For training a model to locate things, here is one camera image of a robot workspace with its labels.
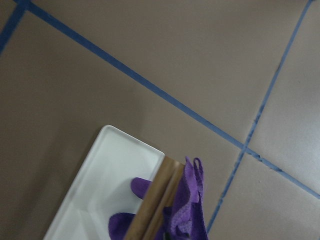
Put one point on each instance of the purple towel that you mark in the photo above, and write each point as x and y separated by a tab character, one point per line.
183	220

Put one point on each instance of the white wooden towel rack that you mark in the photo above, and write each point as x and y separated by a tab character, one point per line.
120	174

